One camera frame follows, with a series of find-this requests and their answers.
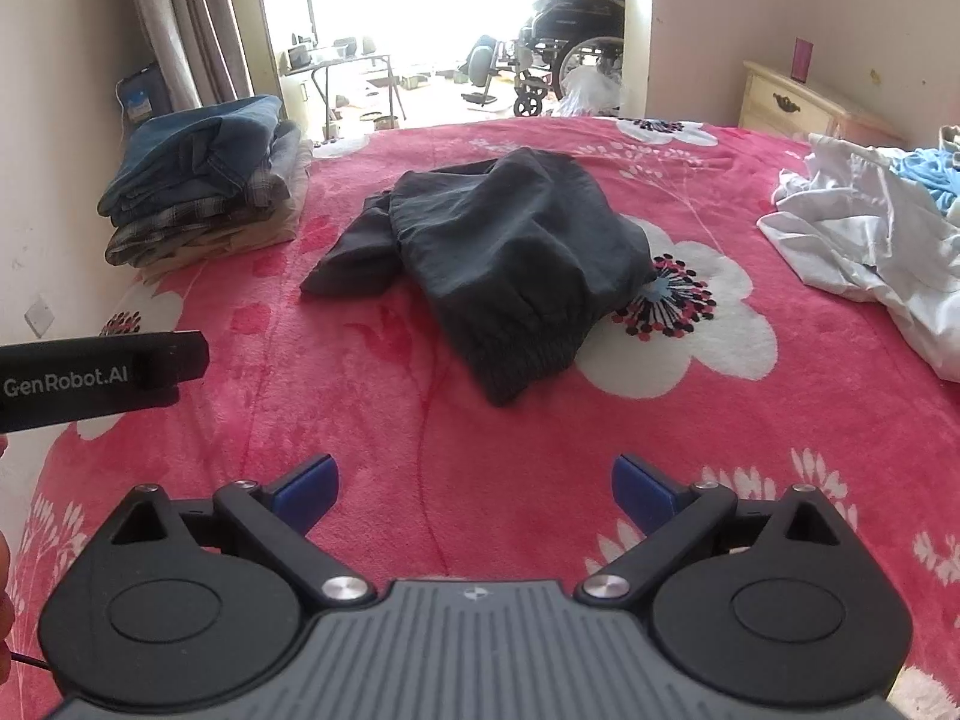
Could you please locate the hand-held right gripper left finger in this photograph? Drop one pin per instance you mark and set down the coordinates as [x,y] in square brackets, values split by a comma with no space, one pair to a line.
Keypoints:
[307,491]

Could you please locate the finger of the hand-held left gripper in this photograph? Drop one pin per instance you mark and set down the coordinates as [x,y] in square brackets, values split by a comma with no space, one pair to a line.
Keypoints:
[180,360]

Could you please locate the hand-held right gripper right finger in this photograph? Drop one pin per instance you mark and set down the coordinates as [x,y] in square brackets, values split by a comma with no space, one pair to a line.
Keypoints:
[641,495]

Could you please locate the dark grey pants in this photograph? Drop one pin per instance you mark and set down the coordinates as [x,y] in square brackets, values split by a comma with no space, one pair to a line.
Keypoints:
[487,255]

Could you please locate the folded beige cloth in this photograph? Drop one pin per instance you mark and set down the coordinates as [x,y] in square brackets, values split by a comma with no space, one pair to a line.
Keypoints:
[251,241]

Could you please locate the pink floral blanket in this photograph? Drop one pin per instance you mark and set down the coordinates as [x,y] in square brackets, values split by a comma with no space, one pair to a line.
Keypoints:
[450,457]

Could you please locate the folded blue jeans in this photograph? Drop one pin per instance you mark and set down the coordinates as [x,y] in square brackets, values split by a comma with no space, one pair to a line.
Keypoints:
[187,150]

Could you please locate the dark blue printed bag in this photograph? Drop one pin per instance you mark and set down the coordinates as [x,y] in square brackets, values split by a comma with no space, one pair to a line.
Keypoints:
[146,94]

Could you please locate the white shirt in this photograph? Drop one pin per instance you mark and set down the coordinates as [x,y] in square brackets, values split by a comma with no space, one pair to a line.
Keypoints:
[840,232]

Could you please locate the metal leg table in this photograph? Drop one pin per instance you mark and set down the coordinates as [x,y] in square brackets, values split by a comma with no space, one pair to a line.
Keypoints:
[337,60]

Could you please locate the grey curtain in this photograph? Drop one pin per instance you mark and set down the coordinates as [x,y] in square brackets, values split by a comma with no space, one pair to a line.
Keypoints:
[187,15]

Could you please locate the clear plastic bag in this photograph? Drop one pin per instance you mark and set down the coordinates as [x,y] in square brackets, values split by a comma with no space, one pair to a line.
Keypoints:
[592,90]

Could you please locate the wooden nightstand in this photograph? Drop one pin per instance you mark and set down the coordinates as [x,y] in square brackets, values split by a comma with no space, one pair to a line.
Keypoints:
[795,106]

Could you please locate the light blue garment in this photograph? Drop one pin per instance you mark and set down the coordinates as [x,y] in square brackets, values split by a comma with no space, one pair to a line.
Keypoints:
[930,172]

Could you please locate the black wheelchair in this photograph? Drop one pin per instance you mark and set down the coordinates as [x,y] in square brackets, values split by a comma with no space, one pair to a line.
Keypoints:
[570,19]

